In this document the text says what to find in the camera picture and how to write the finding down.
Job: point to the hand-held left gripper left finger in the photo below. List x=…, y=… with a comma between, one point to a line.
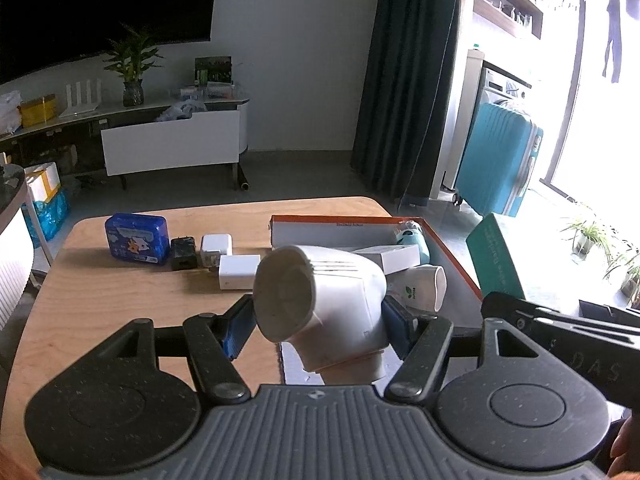
x=239, y=327

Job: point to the orange and white box tray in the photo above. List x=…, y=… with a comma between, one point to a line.
x=320, y=232

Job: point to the black television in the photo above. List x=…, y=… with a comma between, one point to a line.
x=100, y=5

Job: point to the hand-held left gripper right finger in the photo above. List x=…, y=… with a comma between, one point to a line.
x=397, y=325

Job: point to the white cube charger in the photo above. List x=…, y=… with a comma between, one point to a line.
x=216, y=246

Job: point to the hanging dark clothes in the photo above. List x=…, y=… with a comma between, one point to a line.
x=610, y=15

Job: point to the blue and white plastic bag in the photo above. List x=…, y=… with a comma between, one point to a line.
x=180, y=110

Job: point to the plant in glass vase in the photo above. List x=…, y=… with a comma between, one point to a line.
x=132, y=92

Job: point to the spider plant in pot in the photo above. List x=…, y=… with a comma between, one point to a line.
x=630, y=275
x=585, y=237

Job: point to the teal cardboard box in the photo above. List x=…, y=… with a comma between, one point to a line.
x=492, y=255

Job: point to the white router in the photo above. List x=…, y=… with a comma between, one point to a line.
x=82, y=105

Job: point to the small white cardboard box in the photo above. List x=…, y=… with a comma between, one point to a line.
x=395, y=257

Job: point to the low media cabinet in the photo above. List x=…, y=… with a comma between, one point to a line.
x=60, y=130

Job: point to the white hair dryer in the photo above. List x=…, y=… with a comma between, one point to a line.
x=340, y=285

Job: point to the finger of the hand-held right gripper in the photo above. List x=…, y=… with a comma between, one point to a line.
x=505, y=305
x=610, y=309

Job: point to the yellow tin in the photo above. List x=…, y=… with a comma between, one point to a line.
x=37, y=111

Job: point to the blue plastic box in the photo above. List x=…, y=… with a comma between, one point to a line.
x=135, y=237

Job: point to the black roll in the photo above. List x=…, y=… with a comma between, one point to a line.
x=243, y=177

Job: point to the wall shelf with glassware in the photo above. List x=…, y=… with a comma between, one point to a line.
x=505, y=5

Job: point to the small packages on cabinet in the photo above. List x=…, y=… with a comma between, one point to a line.
x=210, y=92

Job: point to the flat white charger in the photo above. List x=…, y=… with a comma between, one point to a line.
x=239, y=272

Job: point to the teal toothpick jar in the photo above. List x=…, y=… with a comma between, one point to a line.
x=412, y=236

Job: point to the dark green curtain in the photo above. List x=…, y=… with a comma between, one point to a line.
x=405, y=80

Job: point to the teal suitcase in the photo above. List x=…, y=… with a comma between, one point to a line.
x=500, y=160

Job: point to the person's right hand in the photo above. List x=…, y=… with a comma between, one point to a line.
x=627, y=447

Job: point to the washing machine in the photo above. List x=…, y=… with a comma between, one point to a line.
x=505, y=85

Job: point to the black charger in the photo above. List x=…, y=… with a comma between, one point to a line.
x=183, y=252

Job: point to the white and yellow cardboard box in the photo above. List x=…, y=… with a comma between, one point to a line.
x=42, y=182

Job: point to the dark green box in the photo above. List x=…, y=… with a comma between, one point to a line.
x=214, y=70

